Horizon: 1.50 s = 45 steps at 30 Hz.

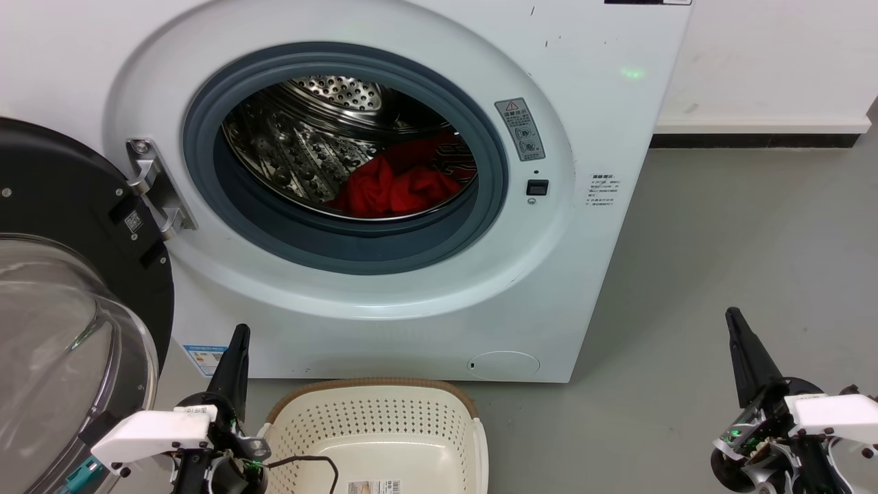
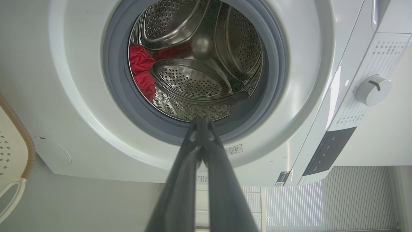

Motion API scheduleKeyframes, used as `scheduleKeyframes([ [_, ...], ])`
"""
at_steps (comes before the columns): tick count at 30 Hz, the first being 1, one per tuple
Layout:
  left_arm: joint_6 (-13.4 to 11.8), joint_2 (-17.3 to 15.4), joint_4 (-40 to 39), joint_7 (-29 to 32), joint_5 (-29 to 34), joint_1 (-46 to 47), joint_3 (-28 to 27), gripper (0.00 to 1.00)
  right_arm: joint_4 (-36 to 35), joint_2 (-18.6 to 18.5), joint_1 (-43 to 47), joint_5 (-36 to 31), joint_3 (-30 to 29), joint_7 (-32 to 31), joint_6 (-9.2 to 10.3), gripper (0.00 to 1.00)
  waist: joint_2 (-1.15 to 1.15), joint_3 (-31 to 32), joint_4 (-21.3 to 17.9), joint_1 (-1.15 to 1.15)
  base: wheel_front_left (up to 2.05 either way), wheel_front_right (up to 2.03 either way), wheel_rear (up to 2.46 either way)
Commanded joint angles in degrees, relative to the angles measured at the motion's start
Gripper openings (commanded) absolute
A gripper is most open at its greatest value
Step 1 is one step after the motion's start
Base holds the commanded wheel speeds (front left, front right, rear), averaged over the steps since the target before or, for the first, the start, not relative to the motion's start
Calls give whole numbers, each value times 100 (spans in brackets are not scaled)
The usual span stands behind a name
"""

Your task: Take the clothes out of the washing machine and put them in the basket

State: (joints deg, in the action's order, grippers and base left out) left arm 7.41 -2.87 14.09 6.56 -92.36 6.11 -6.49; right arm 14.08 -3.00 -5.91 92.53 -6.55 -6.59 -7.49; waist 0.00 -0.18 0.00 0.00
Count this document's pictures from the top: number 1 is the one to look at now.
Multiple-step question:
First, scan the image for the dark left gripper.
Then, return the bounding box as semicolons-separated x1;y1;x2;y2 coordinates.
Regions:
170;325;272;494

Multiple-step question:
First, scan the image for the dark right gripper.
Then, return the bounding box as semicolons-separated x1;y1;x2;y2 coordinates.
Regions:
710;307;855;494

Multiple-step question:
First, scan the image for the red garment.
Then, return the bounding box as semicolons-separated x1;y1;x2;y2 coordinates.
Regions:
328;132;478;220

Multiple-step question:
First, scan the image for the cream perforated laundry basket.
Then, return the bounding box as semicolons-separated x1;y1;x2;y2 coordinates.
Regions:
257;377;489;494

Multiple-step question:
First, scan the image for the stainless steel washing machine drum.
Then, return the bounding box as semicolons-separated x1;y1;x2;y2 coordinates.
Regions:
221;75;479;222

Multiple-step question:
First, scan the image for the black washer door with glass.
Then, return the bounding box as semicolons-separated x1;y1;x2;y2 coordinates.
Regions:
0;117;176;494

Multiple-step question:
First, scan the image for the blue energy label sticker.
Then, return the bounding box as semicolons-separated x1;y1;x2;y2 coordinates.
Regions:
183;344;229;377

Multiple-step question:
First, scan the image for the grey rubber door gasket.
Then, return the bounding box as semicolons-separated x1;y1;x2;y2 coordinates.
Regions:
182;41;510;277

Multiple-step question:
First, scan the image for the silver metal door hinge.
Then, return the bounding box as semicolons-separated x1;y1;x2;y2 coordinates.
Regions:
126;137;198;241

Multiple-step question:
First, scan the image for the small text label sticker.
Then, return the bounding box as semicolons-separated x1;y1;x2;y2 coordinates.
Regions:
586;172;622;209

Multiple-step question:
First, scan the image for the round white filter cover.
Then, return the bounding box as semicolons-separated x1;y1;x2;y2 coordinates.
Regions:
467;351;541;381

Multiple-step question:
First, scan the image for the white front-load washing machine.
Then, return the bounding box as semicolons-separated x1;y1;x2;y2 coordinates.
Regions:
0;0;693;384

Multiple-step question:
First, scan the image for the grey warning sticker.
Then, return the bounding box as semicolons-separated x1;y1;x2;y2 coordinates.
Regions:
495;97;547;163

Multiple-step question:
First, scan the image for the thin black cable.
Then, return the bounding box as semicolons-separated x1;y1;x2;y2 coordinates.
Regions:
264;455;341;494

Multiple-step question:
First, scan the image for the black wall baseboard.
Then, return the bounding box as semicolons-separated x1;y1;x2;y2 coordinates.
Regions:
650;133;862;150

